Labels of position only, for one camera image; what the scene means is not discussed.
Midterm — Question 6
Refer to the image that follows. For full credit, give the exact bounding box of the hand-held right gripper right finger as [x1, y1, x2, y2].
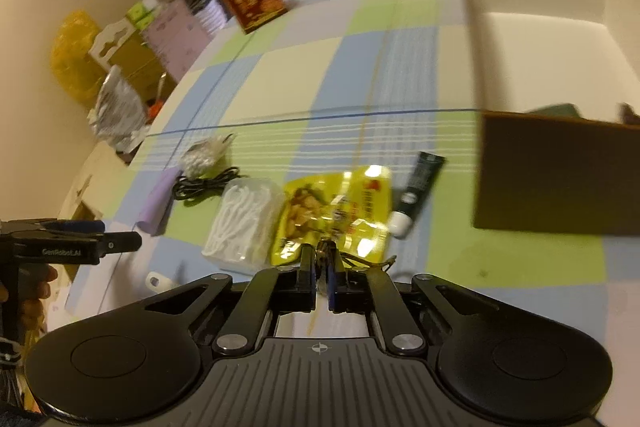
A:
[325, 246, 495, 356]

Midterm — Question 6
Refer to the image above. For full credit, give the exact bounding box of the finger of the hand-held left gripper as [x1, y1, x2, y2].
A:
[0, 218, 105, 234]
[97, 231, 143, 259]

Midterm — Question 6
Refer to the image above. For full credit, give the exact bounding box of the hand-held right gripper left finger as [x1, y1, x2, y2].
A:
[142, 244, 318, 357]

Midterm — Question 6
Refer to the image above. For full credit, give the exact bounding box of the yellow snack packet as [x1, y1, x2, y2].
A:
[270, 164, 393, 268]

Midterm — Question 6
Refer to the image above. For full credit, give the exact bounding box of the black cable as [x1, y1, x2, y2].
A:
[171, 167, 241, 208]

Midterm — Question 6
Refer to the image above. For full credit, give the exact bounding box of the bag of cotton swabs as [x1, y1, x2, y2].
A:
[180, 134, 236, 175]

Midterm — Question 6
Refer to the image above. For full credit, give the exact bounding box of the dark green tube white cap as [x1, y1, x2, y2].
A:
[389, 152, 447, 239]

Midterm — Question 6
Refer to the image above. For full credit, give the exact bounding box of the brown storage box white inside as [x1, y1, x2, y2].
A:
[454, 0, 640, 238]

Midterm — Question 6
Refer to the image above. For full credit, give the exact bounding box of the plaid cloth covered desktop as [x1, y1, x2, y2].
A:
[65, 0, 640, 408]

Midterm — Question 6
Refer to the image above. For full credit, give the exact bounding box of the person's left hand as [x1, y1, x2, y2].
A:
[19, 266, 60, 334]

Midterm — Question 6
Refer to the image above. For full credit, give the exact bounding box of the silver foil bag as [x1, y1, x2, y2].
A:
[87, 66, 148, 152]

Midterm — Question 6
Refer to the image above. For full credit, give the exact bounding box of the yellow plastic bag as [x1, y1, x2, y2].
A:
[50, 9, 108, 100]

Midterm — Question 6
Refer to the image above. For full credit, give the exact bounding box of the purple paper bag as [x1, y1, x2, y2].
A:
[142, 0, 213, 82]

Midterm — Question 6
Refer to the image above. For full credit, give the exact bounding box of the green tissue box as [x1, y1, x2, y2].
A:
[125, 0, 166, 30]

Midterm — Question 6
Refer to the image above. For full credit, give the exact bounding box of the dark green flat packet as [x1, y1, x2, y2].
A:
[525, 103, 583, 120]

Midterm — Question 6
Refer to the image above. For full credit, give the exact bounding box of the cardboard box with white handle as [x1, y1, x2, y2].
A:
[89, 19, 176, 102]

